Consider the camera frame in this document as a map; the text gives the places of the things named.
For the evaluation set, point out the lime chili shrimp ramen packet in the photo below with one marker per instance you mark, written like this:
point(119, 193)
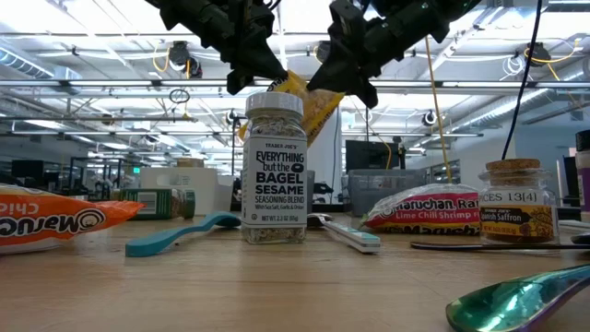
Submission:
point(424, 209)

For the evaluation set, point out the dark purple spoon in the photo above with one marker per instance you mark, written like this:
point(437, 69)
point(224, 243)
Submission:
point(484, 246)

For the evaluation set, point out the yellow ramen packet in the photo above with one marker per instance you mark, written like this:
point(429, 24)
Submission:
point(318, 108)

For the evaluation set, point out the white plastic bin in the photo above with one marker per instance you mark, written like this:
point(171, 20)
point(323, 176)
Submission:
point(207, 193)

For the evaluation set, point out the rainbow iridescent spoon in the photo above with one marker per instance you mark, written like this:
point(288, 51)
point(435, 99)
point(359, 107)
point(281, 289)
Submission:
point(507, 304)

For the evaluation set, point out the white round cap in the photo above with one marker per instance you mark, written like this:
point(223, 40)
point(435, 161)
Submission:
point(274, 184)

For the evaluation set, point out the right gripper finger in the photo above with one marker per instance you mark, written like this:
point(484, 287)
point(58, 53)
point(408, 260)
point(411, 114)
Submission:
point(334, 76)
point(368, 87)

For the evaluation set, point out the black monitor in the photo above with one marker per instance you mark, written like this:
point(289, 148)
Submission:
point(369, 154)

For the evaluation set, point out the teal plastic spoon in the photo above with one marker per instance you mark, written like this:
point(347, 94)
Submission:
point(156, 242)

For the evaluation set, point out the saffron jar cork lid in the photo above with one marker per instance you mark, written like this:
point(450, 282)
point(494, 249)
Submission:
point(516, 216)

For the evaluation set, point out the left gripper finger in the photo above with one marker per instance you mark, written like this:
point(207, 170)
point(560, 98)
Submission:
point(258, 57)
point(239, 83)

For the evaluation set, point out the orange Maruchan ramen packet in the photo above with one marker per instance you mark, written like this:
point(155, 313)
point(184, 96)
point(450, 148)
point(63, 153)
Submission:
point(55, 221)

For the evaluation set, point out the grey plastic bin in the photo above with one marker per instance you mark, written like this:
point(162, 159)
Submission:
point(311, 189)
point(387, 193)

